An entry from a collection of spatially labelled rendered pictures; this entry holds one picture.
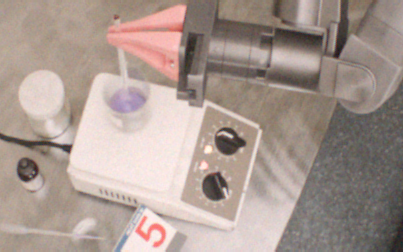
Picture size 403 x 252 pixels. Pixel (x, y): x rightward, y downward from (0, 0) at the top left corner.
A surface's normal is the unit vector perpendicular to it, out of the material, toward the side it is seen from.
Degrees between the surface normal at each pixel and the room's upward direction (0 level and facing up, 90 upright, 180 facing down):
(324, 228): 0
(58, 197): 0
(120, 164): 0
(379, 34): 40
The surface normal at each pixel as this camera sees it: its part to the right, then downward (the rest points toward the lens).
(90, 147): 0.00, -0.36
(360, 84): -0.39, 0.20
